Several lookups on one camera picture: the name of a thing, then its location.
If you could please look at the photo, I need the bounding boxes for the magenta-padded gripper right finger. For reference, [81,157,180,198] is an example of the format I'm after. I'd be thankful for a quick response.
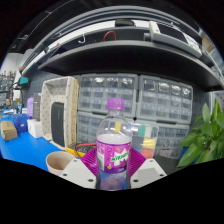
[126,147,167,190]

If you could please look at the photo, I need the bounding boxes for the black rectangular speaker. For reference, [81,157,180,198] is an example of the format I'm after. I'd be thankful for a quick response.
[50,101,65,148]

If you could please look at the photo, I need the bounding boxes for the dark grey flat box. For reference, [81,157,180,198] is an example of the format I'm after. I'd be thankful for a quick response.
[32,92,43,122]

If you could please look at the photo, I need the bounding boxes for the black device on shelf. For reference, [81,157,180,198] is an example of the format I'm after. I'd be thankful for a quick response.
[114,19,135,28]

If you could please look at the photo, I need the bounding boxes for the brown cardboard box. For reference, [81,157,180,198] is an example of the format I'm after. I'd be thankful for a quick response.
[0,120,19,142]

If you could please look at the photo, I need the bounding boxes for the purple bag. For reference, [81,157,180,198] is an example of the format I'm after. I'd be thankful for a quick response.
[26,96,35,118]

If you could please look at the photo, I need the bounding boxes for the green potted plant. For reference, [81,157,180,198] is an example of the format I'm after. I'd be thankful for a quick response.
[176,98,224,168]

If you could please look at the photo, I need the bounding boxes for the clear box with coloured parts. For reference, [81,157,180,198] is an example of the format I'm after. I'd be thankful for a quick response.
[111,121,159,160]

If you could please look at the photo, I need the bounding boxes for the teal lamp head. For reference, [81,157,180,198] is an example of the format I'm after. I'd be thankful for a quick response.
[18,76,30,86]

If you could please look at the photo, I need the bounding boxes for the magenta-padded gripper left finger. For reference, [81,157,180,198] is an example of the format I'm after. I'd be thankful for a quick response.
[59,147,100,190]

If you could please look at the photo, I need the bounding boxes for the black workbench shelf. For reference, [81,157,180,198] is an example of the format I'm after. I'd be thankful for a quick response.
[19,19,224,92]

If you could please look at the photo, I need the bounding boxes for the yellow multimeter with red leads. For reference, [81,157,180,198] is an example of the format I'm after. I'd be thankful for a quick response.
[65,142,98,158]

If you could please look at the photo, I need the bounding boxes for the purple-capped clear drink bottle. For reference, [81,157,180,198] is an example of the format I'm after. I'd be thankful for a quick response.
[95,97,133,192]

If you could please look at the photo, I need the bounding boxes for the beige perforated cup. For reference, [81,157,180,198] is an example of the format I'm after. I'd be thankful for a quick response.
[45,150,77,177]

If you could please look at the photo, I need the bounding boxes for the small white box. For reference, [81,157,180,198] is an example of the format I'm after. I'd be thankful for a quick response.
[27,118,44,139]

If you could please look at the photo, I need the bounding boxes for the white oscilloscope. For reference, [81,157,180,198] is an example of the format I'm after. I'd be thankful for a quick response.
[148,20,204,59]

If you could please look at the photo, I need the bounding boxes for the blue box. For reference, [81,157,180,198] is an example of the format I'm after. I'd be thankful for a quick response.
[11,113,30,134]

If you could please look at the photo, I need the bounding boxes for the white perforated plastic basket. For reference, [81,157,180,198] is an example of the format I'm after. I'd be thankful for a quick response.
[39,76,80,151]

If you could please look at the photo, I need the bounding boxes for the grey small-parts drawer cabinet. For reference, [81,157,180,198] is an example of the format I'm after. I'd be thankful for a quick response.
[135,74,194,125]
[133,118,190,160]
[77,73,139,118]
[75,110,111,144]

